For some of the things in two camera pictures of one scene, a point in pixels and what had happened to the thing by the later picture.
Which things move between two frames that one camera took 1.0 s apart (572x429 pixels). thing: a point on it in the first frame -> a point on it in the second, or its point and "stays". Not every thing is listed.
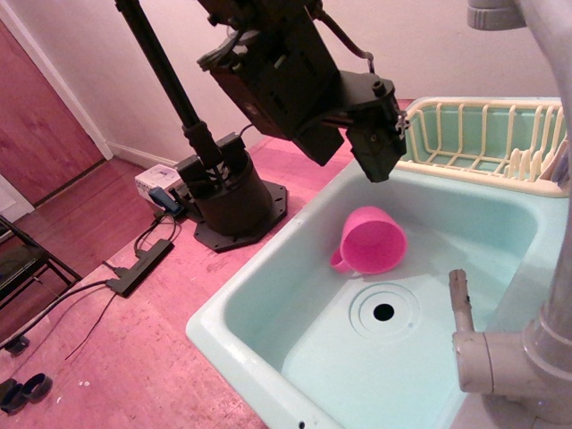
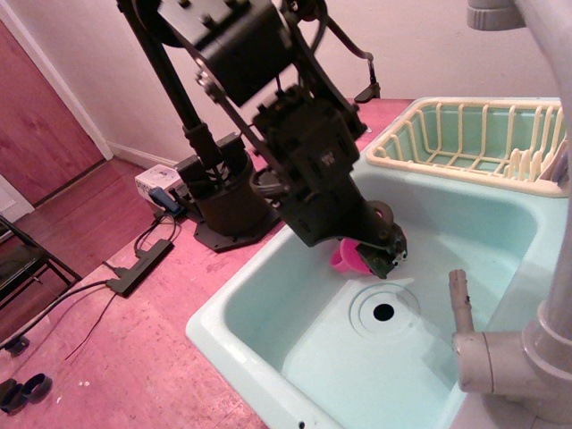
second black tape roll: (12, 399) stays
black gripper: (281, 77) -> (309, 144)
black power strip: (130, 278) stays
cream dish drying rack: (519, 145) stays
